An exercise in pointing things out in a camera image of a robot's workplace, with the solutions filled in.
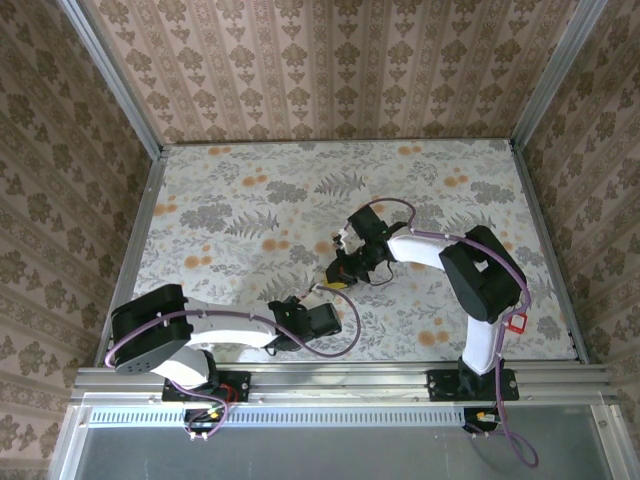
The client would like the floral patterned table cover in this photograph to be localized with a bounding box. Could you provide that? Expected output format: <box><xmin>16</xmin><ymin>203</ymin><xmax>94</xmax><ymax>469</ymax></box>
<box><xmin>113</xmin><ymin>138</ymin><xmax>577</xmax><ymax>364</ymax></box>

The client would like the grey metal panel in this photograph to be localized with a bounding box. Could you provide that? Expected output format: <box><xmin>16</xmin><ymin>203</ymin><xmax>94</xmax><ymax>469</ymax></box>
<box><xmin>47</xmin><ymin>399</ymin><xmax>626</xmax><ymax>480</ymax></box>

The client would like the long aluminium mounting rail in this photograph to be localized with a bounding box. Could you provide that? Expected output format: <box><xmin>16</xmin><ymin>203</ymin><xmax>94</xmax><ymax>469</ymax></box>
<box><xmin>72</xmin><ymin>364</ymin><xmax>614</xmax><ymax>404</ymax></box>

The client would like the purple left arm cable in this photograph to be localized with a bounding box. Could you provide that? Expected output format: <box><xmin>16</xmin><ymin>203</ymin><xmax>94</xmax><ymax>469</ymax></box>
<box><xmin>103</xmin><ymin>285</ymin><xmax>364</xmax><ymax>442</ymax></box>

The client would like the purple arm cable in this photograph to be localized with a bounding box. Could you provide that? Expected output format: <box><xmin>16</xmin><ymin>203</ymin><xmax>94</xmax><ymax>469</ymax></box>
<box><xmin>103</xmin><ymin>285</ymin><xmax>364</xmax><ymax>442</ymax></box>
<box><xmin>349</xmin><ymin>197</ymin><xmax>541</xmax><ymax>470</ymax></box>

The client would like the slotted grey cable duct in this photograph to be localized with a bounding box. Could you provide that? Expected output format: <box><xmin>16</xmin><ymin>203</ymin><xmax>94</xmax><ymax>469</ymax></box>
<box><xmin>88</xmin><ymin>405</ymin><xmax>467</xmax><ymax>427</ymax></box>

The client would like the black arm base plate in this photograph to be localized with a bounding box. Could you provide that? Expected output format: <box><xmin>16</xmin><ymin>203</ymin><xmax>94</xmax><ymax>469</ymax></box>
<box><xmin>160</xmin><ymin>370</ymin><xmax>252</xmax><ymax>404</ymax></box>
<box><xmin>426</xmin><ymin>368</ymin><xmax>520</xmax><ymax>403</ymax></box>

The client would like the black cable connector block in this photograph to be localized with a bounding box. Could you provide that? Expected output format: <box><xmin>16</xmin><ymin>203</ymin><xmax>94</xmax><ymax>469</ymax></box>
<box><xmin>462</xmin><ymin>407</ymin><xmax>501</xmax><ymax>435</ymax></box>
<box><xmin>183</xmin><ymin>407</ymin><xmax>227</xmax><ymax>442</ymax></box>

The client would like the aluminium table side rail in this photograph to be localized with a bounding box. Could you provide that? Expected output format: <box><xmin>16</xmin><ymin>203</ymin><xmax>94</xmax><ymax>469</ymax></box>
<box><xmin>510</xmin><ymin>141</ymin><xmax>590</xmax><ymax>365</ymax></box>
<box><xmin>93</xmin><ymin>147</ymin><xmax>169</xmax><ymax>369</ymax></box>

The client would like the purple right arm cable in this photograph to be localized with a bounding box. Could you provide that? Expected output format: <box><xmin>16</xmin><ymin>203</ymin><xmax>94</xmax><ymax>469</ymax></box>
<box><xmin>349</xmin><ymin>197</ymin><xmax>541</xmax><ymax>470</ymax></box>

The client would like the aluminium frame post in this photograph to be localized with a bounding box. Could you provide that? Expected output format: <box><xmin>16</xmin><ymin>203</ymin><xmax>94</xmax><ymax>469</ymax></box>
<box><xmin>508</xmin><ymin>0</ymin><xmax>610</xmax><ymax>151</ymax></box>
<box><xmin>55</xmin><ymin>0</ymin><xmax>165</xmax><ymax>160</ymax></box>

